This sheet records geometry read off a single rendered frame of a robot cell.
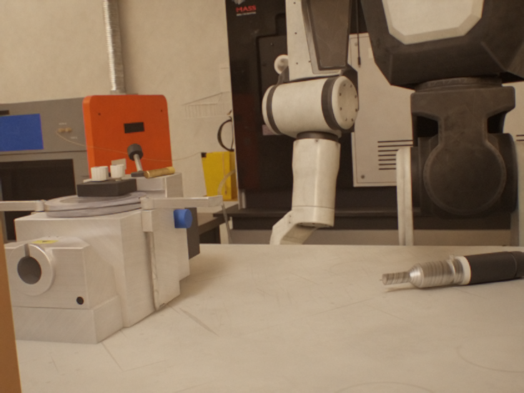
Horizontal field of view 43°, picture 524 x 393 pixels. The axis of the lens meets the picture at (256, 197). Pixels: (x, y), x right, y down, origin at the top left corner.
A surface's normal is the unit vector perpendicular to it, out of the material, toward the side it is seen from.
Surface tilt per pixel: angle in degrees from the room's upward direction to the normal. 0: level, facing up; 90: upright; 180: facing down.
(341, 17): 90
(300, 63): 85
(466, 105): 84
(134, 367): 0
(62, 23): 90
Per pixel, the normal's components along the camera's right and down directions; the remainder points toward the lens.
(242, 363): -0.07, -0.99
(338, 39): 0.00, 0.13
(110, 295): 0.95, -0.02
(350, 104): 0.82, -0.02
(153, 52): -0.35, 0.14
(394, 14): -0.57, 0.05
